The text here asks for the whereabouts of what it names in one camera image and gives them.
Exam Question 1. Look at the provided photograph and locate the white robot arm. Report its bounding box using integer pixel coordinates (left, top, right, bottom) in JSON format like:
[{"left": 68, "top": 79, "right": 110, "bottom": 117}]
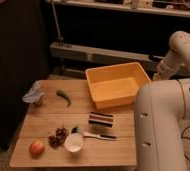
[{"left": 134, "top": 31, "right": 190, "bottom": 171}]

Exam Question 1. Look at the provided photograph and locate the yellow plastic tray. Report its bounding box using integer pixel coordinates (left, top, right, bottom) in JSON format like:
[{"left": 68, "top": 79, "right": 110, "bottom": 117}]
[{"left": 85, "top": 62, "right": 151, "bottom": 109}]

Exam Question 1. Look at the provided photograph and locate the striped block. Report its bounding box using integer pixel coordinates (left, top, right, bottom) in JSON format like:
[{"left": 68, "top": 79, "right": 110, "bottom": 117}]
[{"left": 88, "top": 112, "right": 113, "bottom": 127}]

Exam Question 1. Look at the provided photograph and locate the green chili pepper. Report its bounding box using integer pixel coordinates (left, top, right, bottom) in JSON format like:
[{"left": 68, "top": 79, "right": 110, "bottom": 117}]
[{"left": 56, "top": 90, "right": 71, "bottom": 107}]

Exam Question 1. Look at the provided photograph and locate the lower metal shelf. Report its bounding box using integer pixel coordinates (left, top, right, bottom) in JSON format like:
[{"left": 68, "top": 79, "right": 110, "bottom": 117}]
[{"left": 49, "top": 41, "right": 190, "bottom": 76}]

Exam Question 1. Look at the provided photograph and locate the white cup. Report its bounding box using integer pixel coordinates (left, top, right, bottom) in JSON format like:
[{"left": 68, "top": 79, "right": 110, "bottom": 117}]
[{"left": 64, "top": 133, "right": 84, "bottom": 153}]

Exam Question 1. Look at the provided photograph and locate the crumpled grey cloth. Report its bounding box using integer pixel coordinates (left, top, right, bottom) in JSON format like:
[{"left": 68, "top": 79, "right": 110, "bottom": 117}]
[{"left": 22, "top": 81, "right": 44, "bottom": 105}]

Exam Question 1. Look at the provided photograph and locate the dark grape bunch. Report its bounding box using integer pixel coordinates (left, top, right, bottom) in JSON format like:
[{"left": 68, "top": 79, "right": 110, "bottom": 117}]
[{"left": 48, "top": 127, "right": 69, "bottom": 148}]

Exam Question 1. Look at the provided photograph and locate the red apple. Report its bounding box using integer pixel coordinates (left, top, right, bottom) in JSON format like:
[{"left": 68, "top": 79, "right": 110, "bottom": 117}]
[{"left": 29, "top": 140, "right": 44, "bottom": 156}]

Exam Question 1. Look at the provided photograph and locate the upper shelf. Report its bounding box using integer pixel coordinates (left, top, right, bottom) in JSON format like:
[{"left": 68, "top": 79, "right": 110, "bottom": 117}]
[{"left": 45, "top": 0, "right": 190, "bottom": 18}]

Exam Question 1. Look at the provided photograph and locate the striped handle spoon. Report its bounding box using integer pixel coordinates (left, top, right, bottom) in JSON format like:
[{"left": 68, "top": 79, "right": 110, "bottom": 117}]
[{"left": 71, "top": 127, "right": 117, "bottom": 141}]

